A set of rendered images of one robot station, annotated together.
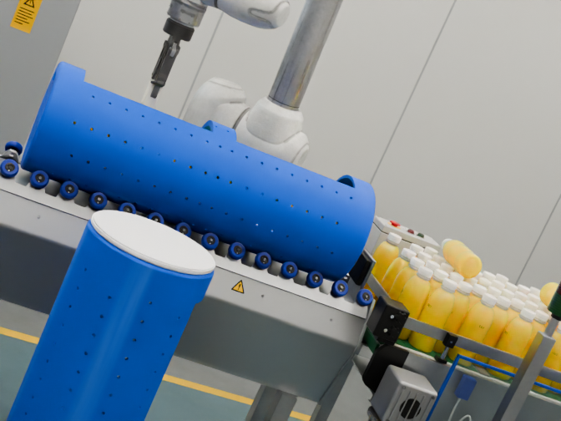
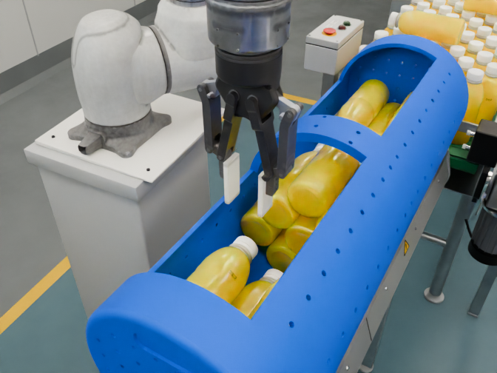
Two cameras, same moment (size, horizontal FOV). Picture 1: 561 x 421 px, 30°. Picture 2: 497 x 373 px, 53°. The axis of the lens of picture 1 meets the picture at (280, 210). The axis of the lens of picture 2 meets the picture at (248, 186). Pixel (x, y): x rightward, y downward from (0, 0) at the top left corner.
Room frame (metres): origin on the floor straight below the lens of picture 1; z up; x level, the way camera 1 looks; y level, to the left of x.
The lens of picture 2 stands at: (2.26, 0.78, 1.65)
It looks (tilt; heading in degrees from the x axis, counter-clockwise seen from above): 39 degrees down; 318
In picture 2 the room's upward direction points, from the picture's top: straight up
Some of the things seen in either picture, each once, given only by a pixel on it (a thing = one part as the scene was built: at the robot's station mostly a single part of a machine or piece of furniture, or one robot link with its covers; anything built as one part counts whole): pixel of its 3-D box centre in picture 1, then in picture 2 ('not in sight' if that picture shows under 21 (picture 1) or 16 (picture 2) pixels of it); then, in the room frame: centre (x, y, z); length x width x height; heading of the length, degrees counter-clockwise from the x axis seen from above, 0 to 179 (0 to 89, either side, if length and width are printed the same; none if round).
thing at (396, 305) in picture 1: (386, 320); (485, 144); (2.62, -0.37, 0.95); 0.10 x 0.07 x 0.10; 17
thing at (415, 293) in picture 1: (409, 304); (464, 109); (2.72, -0.42, 0.99); 0.07 x 0.07 x 0.19
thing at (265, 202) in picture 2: (152, 97); (265, 191); (2.62, 0.41, 1.23); 0.03 x 0.01 x 0.07; 107
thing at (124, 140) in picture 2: not in sight; (114, 123); (3.21, 0.33, 1.04); 0.22 x 0.18 x 0.06; 110
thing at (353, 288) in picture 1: (357, 274); not in sight; (2.80, -0.27, 0.99); 0.10 x 0.02 x 0.12; 17
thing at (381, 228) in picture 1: (401, 245); (334, 44); (3.14, -0.38, 1.05); 0.20 x 0.10 x 0.10; 107
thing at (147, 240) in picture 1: (154, 241); not in sight; (2.12, 0.22, 1.03); 0.28 x 0.28 x 0.01
